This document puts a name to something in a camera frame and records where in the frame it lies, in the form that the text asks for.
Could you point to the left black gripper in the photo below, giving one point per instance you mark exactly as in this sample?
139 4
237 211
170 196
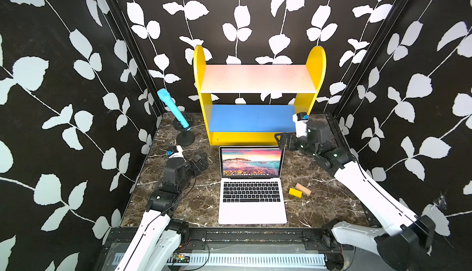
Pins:
203 163

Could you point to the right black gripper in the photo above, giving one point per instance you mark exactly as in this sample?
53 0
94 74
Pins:
285 136

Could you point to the silver laptop computer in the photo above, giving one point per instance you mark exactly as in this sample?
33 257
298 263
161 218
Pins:
251 190

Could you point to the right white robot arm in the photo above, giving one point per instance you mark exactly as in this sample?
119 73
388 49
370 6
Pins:
403 238

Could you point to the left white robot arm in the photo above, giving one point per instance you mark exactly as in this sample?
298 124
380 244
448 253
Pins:
159 235

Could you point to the black round microphone stand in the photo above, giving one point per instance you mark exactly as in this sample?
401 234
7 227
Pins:
186 137

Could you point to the yellow shelf with blue board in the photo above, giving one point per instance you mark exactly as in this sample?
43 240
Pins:
247 104

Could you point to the yellow rectangular block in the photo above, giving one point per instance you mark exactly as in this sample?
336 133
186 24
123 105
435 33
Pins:
295 193

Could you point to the tan wooden block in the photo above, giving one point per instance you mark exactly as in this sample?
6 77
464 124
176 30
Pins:
303 189

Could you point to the small circuit board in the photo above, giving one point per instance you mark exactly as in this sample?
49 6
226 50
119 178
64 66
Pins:
177 259

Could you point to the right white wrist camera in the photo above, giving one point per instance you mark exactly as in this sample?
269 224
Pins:
300 120

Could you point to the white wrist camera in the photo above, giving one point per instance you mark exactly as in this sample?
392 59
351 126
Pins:
174 152
300 120

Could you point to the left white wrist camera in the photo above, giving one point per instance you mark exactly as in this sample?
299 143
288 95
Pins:
174 152

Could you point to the white slotted cable duct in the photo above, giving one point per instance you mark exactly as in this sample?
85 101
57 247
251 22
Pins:
307 261

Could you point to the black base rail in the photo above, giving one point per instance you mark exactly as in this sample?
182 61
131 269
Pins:
309 239

